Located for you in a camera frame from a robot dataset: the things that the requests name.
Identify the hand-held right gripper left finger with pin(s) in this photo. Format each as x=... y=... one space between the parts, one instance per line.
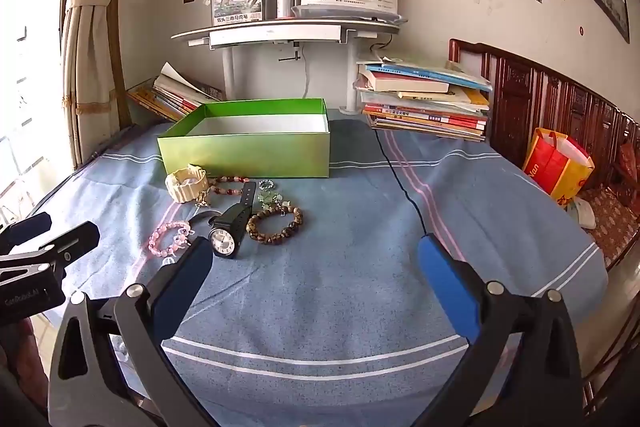
x=185 y=287

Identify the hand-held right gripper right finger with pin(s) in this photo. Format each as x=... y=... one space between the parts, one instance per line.
x=450 y=287

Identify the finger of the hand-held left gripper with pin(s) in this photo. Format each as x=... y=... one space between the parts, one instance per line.
x=75 y=239
x=30 y=227

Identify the black wrist watch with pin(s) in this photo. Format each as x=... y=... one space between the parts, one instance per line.
x=223 y=239

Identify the silver metal bangle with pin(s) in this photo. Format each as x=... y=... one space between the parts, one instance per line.
x=200 y=215

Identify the green cardboard box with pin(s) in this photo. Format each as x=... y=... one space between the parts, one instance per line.
x=250 y=147

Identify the person's left forearm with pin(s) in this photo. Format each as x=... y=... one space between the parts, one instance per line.
x=15 y=357

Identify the blue striped blanket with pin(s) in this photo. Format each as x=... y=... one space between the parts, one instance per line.
x=325 y=267

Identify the white plastic item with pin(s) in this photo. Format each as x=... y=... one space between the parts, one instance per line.
x=582 y=212

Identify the red yellow shopping bag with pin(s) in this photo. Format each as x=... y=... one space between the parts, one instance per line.
x=550 y=167

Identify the frosted glass window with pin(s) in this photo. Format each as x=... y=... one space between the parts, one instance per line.
x=30 y=57

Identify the leaning pile of books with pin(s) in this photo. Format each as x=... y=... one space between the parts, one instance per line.
x=170 y=97

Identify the wooden armchair patterned cushion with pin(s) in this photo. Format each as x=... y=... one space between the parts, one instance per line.
x=615 y=217

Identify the beige curtain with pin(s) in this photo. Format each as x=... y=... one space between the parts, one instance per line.
x=90 y=57

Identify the flat stack of books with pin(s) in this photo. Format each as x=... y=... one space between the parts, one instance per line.
x=425 y=107

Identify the carved wooden bench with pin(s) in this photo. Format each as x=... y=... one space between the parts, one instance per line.
x=520 y=92

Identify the small white desk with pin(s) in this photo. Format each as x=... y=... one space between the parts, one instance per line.
x=260 y=29

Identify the grey flat folder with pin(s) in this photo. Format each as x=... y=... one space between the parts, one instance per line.
x=345 y=13

